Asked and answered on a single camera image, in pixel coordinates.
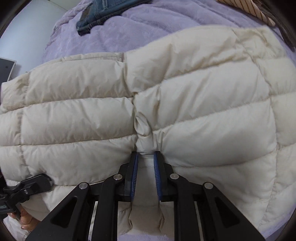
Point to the brown striped fleece robe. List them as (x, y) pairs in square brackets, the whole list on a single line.
[(267, 12)]

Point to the black wall monitor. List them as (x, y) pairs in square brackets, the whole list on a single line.
[(6, 68)]

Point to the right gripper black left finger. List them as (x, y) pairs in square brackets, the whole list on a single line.
[(89, 212)]

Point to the cream quilted down jacket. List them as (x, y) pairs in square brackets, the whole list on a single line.
[(71, 118)]

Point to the lilac bed blanket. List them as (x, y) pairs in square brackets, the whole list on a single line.
[(138, 30)]

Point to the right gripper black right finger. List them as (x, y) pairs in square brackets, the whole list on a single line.
[(201, 211)]

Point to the blue denim jeans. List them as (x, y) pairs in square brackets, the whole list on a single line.
[(99, 11)]

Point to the operator's left hand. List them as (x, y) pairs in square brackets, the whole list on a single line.
[(27, 221)]

